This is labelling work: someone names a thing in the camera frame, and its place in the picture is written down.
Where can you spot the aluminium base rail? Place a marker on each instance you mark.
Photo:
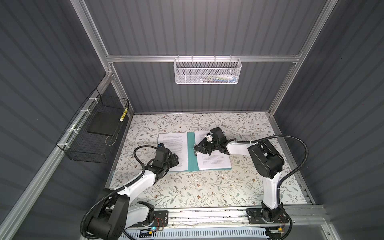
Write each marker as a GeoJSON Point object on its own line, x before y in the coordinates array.
{"type": "Point", "coordinates": [221, 217]}

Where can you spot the floral table mat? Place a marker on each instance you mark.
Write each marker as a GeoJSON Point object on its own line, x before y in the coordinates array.
{"type": "Point", "coordinates": [239, 186]}

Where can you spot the yellow marker pen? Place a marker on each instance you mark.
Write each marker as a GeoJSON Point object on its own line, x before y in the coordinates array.
{"type": "Point", "coordinates": [123, 114]}

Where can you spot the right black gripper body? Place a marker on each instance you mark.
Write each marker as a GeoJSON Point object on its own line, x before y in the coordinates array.
{"type": "Point", "coordinates": [214, 145]}

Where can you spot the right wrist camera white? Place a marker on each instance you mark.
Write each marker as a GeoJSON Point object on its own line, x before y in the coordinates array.
{"type": "Point", "coordinates": [209, 138]}

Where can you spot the pens in white basket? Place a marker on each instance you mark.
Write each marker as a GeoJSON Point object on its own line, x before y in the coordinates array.
{"type": "Point", "coordinates": [218, 79]}

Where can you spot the white perforated cable tray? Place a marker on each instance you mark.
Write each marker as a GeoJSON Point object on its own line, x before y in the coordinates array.
{"type": "Point", "coordinates": [198, 233]}

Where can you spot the printed paper sheet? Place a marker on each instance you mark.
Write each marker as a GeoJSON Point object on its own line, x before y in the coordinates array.
{"type": "Point", "coordinates": [177, 143]}
{"type": "Point", "coordinates": [216, 161]}

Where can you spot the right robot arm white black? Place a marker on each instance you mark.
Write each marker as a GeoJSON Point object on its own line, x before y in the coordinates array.
{"type": "Point", "coordinates": [266, 159]}

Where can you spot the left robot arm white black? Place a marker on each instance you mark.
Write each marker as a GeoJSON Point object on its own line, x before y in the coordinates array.
{"type": "Point", "coordinates": [108, 218]}

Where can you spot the teal paper folder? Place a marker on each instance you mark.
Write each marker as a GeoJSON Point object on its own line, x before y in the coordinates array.
{"type": "Point", "coordinates": [192, 158]}

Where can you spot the black flat pad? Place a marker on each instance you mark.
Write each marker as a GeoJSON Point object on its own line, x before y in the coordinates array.
{"type": "Point", "coordinates": [104, 124]}

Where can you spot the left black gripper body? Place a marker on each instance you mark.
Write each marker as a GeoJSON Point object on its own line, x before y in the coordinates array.
{"type": "Point", "coordinates": [171, 162]}

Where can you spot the white wire mesh basket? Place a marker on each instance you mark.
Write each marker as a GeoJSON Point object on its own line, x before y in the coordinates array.
{"type": "Point", "coordinates": [187, 70]}

